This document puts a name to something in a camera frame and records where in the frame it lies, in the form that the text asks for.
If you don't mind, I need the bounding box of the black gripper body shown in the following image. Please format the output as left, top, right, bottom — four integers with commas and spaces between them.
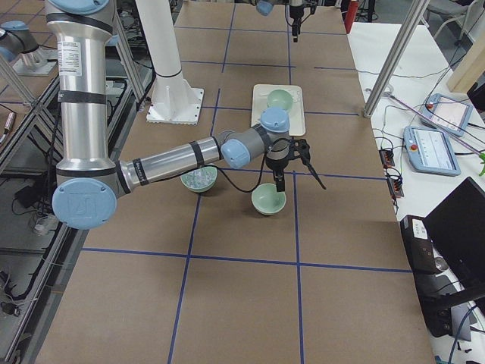
265, 152, 289, 178
289, 5, 304, 25

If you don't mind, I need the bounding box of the green bowl carried to tray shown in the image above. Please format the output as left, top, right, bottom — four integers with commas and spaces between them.
267, 89, 293, 111

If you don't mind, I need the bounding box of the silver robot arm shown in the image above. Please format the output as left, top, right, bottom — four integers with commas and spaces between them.
252, 0, 308, 42
45, 1, 290, 230

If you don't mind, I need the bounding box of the cream bear tray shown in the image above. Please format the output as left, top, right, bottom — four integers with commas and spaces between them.
251, 84, 306, 137

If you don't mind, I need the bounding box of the red cylinder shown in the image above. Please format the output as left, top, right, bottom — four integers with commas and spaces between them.
344, 0, 359, 34

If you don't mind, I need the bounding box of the green bowl with ice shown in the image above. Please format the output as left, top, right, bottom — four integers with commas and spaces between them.
180, 165, 217, 193

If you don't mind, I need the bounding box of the orange connector block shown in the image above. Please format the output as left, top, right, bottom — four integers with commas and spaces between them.
387, 176, 404, 199
379, 149, 395, 168

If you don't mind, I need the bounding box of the near teach pendant tablet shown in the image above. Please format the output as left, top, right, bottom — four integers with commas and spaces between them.
403, 126, 461, 177

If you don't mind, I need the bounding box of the teach pendant tablet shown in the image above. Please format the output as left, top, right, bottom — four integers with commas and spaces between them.
403, 126, 461, 177
421, 93, 472, 137

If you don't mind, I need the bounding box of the reacher grabber stick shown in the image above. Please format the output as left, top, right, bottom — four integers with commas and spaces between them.
384, 92, 484, 177

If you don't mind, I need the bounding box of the far teach pendant tablet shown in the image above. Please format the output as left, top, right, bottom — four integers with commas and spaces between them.
421, 93, 472, 137

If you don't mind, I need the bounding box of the black laptop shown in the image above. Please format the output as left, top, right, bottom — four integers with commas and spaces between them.
424, 177, 484, 287

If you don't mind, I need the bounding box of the black box device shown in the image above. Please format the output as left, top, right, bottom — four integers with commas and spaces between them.
400, 215, 467, 337

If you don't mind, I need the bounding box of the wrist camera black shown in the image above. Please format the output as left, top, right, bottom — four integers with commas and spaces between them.
289, 139, 311, 166
305, 0, 319, 15

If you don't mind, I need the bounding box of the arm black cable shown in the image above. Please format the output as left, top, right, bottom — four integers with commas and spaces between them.
215, 137, 327, 193

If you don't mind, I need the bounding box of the white pedestal column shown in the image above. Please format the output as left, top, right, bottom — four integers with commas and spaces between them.
136, 0, 204, 125

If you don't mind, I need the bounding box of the aluminium frame post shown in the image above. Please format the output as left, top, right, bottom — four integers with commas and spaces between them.
363, 0, 430, 118

